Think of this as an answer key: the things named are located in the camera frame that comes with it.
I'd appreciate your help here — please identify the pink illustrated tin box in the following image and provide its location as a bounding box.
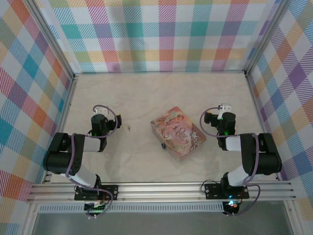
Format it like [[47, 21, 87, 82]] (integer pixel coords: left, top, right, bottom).
[[150, 106, 208, 162]]

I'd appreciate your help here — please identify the circuit board with lit LEDs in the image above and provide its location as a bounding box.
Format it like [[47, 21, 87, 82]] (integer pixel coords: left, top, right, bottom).
[[225, 200, 240, 212]]

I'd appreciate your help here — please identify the green circuit board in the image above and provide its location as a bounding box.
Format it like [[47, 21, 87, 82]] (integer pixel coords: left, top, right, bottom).
[[84, 200, 109, 213]]

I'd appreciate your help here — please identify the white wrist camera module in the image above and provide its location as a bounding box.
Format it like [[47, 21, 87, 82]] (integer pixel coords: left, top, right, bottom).
[[219, 103, 232, 118]]

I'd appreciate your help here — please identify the aluminium frame rail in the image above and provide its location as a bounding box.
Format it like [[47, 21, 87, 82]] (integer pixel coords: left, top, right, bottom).
[[74, 70, 246, 75], [244, 72, 282, 182], [43, 74, 79, 184]]

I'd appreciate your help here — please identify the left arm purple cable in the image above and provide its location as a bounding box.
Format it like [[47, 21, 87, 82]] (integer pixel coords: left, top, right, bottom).
[[65, 104, 122, 219]]

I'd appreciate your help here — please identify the thin black wire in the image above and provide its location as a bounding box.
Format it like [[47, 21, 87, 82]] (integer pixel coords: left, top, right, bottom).
[[200, 181, 222, 194]]

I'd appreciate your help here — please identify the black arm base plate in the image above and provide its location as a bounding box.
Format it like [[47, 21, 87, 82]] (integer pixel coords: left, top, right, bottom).
[[204, 182, 250, 200], [74, 185, 119, 202]]

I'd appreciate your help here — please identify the wide slotted aluminium rail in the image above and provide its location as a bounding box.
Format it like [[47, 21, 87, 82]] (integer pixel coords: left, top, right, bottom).
[[26, 180, 296, 204]]

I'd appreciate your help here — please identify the aluminium frame post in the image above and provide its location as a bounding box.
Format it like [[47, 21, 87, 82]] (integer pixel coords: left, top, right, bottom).
[[25, 0, 76, 82], [244, 0, 293, 75]]

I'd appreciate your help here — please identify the grey slotted cable duct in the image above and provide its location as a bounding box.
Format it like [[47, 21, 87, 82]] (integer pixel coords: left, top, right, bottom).
[[36, 204, 226, 214]]

